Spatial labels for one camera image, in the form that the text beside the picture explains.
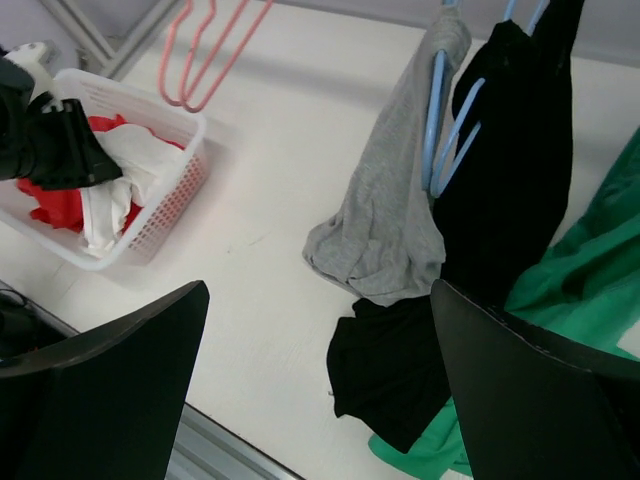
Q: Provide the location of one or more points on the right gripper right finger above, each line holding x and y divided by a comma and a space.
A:
532, 404

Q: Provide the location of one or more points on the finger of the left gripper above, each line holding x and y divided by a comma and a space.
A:
86, 163

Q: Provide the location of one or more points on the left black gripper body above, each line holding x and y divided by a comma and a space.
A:
48, 155

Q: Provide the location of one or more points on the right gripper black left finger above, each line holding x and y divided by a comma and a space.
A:
105, 403

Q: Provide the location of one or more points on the red tank top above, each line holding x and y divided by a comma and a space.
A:
62, 209

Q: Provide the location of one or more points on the white tank top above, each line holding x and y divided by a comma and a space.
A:
145, 161

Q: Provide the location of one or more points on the black tank top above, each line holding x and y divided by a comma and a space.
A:
497, 214

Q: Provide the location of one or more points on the grey tank top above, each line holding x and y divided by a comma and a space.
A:
383, 244

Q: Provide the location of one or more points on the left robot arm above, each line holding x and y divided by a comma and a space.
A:
13, 140

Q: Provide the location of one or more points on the green tank top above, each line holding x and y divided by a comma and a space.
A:
585, 288

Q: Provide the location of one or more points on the white plastic basket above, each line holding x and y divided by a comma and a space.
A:
141, 241

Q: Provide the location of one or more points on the aluminium front rail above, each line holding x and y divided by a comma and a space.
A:
204, 449

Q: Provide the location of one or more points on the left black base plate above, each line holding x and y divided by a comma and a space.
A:
26, 327

